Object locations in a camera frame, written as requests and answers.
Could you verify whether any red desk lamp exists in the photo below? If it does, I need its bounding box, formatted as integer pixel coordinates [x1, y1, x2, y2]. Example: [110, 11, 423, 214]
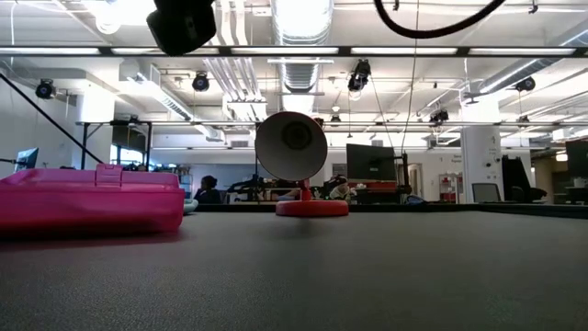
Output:
[254, 110, 350, 218]

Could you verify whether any small desk monitor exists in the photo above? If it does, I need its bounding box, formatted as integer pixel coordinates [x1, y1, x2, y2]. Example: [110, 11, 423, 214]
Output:
[15, 146, 40, 172]

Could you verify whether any white rectangular air duct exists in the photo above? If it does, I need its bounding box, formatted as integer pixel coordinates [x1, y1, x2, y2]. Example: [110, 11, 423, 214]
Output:
[137, 63, 226, 142]

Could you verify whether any pink plastic pencil box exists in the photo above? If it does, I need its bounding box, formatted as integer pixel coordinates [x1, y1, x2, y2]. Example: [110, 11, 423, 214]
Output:
[0, 163, 186, 238]

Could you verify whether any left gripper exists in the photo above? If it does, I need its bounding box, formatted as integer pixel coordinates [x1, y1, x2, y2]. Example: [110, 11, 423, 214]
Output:
[145, 0, 218, 57]

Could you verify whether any person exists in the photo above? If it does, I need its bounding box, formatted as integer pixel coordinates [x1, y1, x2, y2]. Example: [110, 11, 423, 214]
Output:
[321, 174, 355, 202]
[193, 174, 224, 205]

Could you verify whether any black monitor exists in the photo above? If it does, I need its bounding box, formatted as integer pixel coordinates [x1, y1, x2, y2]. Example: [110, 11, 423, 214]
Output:
[345, 143, 398, 182]
[562, 140, 588, 179]

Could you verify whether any grey office chair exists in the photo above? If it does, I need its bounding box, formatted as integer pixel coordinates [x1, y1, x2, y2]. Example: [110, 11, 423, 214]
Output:
[471, 182, 503, 204]

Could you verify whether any white pillar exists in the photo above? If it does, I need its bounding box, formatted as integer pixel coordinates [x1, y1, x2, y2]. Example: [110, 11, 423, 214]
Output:
[459, 98, 505, 204]

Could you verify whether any black overhead crossbar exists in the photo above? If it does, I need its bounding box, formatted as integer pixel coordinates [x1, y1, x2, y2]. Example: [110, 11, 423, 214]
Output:
[0, 44, 588, 59]

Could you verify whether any silver ceiling duct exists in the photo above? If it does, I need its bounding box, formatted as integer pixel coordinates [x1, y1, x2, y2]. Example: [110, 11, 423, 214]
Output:
[269, 0, 334, 96]

